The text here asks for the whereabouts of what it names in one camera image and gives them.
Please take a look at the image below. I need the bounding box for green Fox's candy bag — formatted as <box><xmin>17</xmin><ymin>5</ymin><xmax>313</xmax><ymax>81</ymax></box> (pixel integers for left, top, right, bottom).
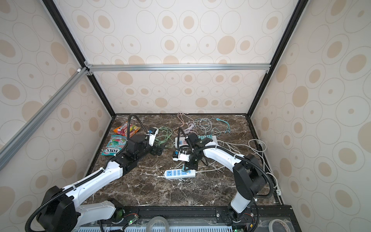
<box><xmin>101</xmin><ymin>135</ymin><xmax>127</xmax><ymax>156</ymax></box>

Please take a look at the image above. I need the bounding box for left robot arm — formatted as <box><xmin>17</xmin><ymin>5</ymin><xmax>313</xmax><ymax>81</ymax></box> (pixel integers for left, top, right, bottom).
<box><xmin>25</xmin><ymin>127</ymin><xmax>162</xmax><ymax>232</ymax></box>

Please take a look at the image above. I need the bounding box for orange candy bag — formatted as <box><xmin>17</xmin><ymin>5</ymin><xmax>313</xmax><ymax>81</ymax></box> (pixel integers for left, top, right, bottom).
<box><xmin>114</xmin><ymin>122</ymin><xmax>141</xmax><ymax>137</ymax></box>

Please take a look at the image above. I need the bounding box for green charging cable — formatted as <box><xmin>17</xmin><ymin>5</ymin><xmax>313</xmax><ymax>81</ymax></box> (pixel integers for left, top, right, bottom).
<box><xmin>153</xmin><ymin>126</ymin><xmax>174</xmax><ymax>146</ymax></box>

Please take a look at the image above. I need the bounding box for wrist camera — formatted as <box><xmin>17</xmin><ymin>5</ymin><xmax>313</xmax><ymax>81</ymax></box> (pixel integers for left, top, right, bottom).
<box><xmin>148</xmin><ymin>127</ymin><xmax>158</xmax><ymax>147</ymax></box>
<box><xmin>173</xmin><ymin>150</ymin><xmax>190</xmax><ymax>162</ymax></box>

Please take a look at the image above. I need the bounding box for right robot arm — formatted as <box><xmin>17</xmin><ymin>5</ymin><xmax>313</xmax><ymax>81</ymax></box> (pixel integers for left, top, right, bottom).
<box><xmin>173</xmin><ymin>127</ymin><xmax>274</xmax><ymax>214</ymax></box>

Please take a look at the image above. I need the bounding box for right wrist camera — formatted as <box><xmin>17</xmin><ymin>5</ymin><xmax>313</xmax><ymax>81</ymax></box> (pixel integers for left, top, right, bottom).
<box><xmin>173</xmin><ymin>150</ymin><xmax>190</xmax><ymax>162</ymax></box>

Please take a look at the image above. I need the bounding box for white power strip cord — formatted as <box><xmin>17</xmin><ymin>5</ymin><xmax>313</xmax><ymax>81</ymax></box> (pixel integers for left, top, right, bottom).
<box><xmin>195</xmin><ymin>139</ymin><xmax>282</xmax><ymax>196</ymax></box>

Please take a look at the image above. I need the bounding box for short blue power strip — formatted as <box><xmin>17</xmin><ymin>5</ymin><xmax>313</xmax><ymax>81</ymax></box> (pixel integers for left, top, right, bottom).
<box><xmin>164</xmin><ymin>169</ymin><xmax>196</xmax><ymax>180</ymax></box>

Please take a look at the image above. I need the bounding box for tape roll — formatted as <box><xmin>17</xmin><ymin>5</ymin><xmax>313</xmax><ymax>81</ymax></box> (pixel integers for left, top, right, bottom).
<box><xmin>268</xmin><ymin>219</ymin><xmax>290</xmax><ymax>232</ymax></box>

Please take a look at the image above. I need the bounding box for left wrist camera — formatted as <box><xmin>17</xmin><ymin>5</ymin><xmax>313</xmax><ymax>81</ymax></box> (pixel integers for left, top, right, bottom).
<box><xmin>148</xmin><ymin>127</ymin><xmax>158</xmax><ymax>147</ymax></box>

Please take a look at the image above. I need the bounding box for silver aluminium rail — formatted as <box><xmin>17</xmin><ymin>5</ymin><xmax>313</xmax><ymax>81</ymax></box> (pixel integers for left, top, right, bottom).
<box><xmin>1</xmin><ymin>67</ymin><xmax>88</xmax><ymax>169</ymax></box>
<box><xmin>87</xmin><ymin>63</ymin><xmax>271</xmax><ymax>72</ymax></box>

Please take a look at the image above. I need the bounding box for silver aluminium rail left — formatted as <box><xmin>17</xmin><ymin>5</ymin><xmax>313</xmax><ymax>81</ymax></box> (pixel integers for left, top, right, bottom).
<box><xmin>1</xmin><ymin>67</ymin><xmax>88</xmax><ymax>169</ymax></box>

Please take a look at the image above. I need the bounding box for long multicolour power strip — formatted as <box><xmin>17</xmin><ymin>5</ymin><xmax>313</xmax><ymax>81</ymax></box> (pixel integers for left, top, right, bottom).
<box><xmin>174</xmin><ymin>135</ymin><xmax>217</xmax><ymax>147</ymax></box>

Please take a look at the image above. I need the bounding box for silver aluminium rail back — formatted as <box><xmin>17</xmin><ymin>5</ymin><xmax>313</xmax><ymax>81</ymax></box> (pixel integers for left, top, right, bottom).
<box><xmin>87</xmin><ymin>63</ymin><xmax>271</xmax><ymax>72</ymax></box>

